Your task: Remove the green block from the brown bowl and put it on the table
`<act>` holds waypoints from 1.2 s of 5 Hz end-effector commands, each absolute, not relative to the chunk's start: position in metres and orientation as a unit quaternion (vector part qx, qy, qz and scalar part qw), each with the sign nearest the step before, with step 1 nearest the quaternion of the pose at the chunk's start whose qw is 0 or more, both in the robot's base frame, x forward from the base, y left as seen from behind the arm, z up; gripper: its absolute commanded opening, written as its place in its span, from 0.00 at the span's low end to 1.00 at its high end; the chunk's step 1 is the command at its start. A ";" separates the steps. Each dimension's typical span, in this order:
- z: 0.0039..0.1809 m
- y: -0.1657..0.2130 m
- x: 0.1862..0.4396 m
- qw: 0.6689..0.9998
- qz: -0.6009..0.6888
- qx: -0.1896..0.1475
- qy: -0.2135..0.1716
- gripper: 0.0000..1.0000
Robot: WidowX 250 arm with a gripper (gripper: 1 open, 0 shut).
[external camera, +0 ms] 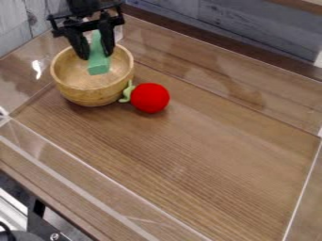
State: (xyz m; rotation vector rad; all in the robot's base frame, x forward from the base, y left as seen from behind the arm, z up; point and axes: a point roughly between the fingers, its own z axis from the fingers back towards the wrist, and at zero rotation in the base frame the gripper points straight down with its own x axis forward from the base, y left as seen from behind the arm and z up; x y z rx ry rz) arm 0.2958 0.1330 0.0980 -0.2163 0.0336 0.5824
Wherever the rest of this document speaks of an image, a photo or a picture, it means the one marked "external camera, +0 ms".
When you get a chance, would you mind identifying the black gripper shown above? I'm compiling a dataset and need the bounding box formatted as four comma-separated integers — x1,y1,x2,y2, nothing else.
47,0,125,60

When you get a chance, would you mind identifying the green rectangular block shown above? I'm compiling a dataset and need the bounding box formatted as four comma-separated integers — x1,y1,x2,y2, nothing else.
89,30,112,75

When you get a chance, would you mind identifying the brown wooden bowl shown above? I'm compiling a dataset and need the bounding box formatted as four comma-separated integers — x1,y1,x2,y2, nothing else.
51,45,136,106

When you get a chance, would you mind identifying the red plush tomato toy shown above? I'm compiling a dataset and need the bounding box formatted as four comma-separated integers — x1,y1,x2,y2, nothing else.
118,81,170,114

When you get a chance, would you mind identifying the clear acrylic tray enclosure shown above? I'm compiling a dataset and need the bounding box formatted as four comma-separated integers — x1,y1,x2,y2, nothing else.
0,18,322,241

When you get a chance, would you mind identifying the black table leg bracket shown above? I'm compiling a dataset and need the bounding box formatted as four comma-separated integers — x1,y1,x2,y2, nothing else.
27,198,73,241

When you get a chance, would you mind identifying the black cable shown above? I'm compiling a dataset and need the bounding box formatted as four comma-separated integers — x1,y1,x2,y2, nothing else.
0,219,18,241

